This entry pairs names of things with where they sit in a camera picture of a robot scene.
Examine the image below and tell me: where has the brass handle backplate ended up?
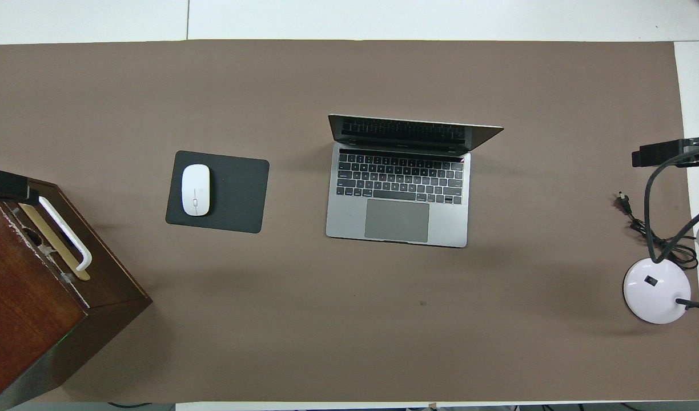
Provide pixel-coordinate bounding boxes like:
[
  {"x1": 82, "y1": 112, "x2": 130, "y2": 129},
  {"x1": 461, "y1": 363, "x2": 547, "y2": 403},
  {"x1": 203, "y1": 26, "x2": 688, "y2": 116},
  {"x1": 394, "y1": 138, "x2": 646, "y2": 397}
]
[{"x1": 18, "y1": 203, "x2": 91, "y2": 281}]

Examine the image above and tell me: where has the dark wooden box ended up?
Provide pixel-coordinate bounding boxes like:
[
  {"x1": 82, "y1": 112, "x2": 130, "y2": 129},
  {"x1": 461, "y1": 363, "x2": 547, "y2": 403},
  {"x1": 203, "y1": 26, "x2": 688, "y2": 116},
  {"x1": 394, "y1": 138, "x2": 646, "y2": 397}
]
[{"x1": 0, "y1": 178, "x2": 153, "y2": 410}]

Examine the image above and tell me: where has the brown table mat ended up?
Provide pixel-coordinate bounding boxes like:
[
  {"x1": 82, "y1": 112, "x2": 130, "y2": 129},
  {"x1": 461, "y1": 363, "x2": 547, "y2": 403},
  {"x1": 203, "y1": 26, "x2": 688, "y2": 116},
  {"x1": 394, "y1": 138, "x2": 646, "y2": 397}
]
[{"x1": 0, "y1": 39, "x2": 699, "y2": 403}]

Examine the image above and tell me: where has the grey aluminium laptop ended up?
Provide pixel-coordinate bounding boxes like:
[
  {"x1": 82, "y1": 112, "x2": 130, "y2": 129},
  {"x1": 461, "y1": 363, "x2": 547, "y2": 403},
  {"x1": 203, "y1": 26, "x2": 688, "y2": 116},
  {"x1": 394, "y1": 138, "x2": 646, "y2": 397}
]
[{"x1": 326, "y1": 114, "x2": 504, "y2": 249}]

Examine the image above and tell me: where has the black mouse pad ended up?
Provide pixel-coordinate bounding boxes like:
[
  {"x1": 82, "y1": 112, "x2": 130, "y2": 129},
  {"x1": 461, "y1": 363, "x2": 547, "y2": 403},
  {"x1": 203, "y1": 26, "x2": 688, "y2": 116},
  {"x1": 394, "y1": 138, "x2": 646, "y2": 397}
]
[{"x1": 165, "y1": 150, "x2": 270, "y2": 234}]

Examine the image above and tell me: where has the black lamp power cable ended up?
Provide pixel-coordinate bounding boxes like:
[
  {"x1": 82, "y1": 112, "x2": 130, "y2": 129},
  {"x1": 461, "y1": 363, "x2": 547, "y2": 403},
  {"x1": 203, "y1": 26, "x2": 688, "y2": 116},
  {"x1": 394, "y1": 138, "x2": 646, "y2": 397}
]
[{"x1": 615, "y1": 192, "x2": 699, "y2": 270}]

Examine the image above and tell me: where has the white computer mouse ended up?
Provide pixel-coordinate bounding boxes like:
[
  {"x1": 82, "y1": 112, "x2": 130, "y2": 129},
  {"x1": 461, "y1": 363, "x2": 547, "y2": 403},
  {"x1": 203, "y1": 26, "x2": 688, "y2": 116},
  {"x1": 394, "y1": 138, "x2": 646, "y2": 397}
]
[{"x1": 182, "y1": 164, "x2": 211, "y2": 217}]

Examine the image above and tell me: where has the white box handle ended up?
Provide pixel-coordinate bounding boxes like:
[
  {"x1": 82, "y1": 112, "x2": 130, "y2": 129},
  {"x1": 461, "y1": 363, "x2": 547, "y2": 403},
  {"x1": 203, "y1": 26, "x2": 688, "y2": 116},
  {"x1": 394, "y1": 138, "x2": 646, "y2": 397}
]
[{"x1": 37, "y1": 196, "x2": 93, "y2": 272}]

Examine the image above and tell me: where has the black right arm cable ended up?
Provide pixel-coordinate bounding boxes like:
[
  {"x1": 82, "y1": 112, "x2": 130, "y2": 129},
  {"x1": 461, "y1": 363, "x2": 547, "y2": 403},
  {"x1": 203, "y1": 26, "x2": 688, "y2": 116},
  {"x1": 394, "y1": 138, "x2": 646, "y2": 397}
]
[{"x1": 644, "y1": 150, "x2": 699, "y2": 263}]

